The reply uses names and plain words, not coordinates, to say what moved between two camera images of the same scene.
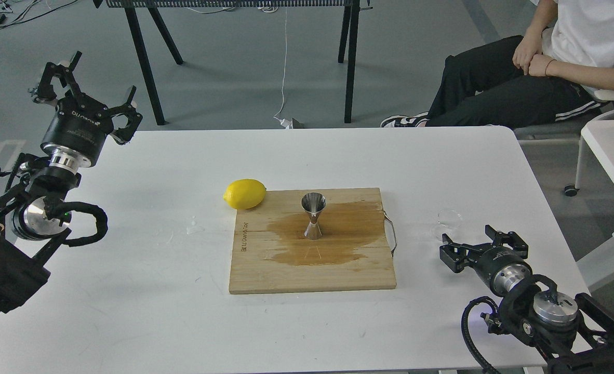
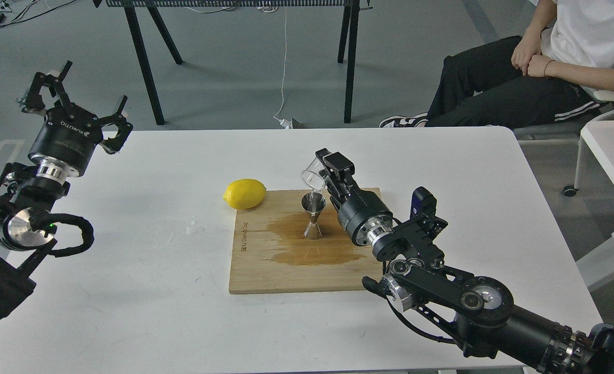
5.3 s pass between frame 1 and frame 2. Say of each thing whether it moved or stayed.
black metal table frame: stayed
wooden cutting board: stayed
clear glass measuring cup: moved
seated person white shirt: stayed
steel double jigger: stayed
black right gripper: moved
